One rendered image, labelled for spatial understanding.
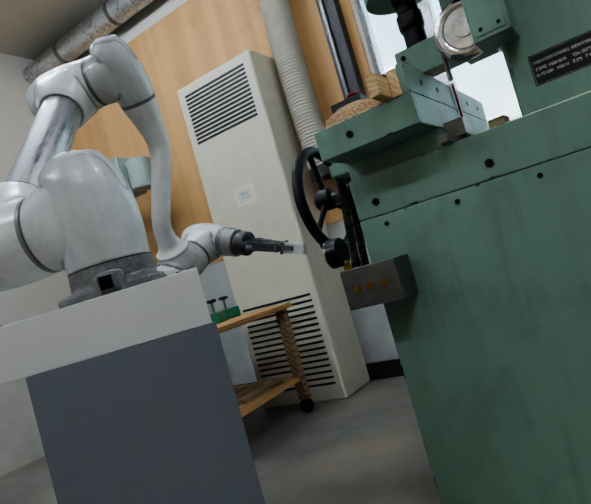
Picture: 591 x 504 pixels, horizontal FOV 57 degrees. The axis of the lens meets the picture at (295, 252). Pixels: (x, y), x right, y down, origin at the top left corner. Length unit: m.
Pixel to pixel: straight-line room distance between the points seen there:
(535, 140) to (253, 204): 1.95
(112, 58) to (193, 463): 1.04
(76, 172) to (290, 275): 1.83
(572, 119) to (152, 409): 0.84
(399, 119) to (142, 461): 0.72
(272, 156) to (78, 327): 1.95
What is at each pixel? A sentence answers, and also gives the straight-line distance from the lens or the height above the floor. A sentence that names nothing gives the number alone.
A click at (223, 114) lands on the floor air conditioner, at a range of 2.95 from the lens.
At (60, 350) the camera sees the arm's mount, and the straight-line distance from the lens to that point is 0.94.
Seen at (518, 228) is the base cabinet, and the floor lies 0.61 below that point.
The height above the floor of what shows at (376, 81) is 0.92.
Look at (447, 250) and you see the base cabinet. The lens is 1.09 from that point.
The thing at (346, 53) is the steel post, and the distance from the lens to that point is 2.85.
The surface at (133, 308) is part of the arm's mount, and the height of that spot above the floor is 0.66.
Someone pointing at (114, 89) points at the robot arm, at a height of 1.24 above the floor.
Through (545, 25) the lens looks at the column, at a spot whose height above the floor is 0.96.
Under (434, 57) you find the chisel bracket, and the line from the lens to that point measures 1.32.
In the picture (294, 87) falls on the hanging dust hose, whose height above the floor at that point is 1.55.
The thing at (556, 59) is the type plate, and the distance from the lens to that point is 1.18.
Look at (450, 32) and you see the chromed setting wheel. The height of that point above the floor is 1.02.
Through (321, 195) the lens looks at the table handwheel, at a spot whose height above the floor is 0.82.
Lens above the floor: 0.64
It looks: 3 degrees up
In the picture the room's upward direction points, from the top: 16 degrees counter-clockwise
